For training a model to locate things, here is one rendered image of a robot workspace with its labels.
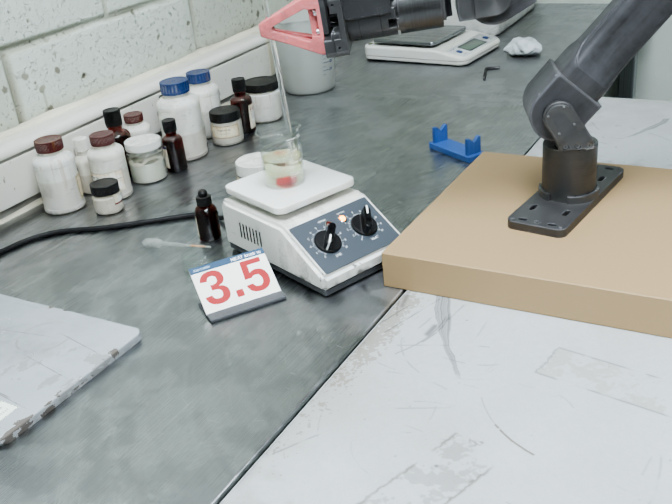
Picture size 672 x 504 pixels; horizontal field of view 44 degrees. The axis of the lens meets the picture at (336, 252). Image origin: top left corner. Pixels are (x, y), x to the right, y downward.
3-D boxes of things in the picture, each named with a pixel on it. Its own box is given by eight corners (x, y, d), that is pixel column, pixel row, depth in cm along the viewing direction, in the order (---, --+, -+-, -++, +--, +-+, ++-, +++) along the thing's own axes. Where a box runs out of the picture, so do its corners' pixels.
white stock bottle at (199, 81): (224, 137, 146) (213, 74, 141) (188, 141, 146) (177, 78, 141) (226, 126, 152) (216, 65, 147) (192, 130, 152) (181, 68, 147)
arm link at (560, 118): (544, 104, 89) (597, 100, 88) (533, 82, 97) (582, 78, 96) (543, 158, 92) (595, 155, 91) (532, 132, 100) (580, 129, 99)
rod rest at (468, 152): (486, 158, 125) (485, 135, 124) (468, 164, 124) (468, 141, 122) (444, 142, 133) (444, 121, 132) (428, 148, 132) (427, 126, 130)
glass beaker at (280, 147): (287, 173, 104) (278, 112, 101) (316, 182, 101) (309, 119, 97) (250, 189, 101) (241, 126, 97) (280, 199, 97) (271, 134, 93)
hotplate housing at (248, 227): (409, 258, 99) (405, 197, 95) (325, 301, 92) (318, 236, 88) (296, 211, 114) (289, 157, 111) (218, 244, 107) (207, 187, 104)
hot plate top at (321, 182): (358, 184, 100) (357, 177, 100) (279, 217, 94) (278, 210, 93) (298, 163, 109) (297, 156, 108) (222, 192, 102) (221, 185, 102)
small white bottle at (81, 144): (107, 186, 130) (94, 134, 126) (97, 194, 127) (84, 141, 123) (88, 186, 131) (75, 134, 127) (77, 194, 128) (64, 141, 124)
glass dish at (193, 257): (232, 257, 103) (230, 241, 102) (223, 278, 99) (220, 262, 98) (190, 259, 104) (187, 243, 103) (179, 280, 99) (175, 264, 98)
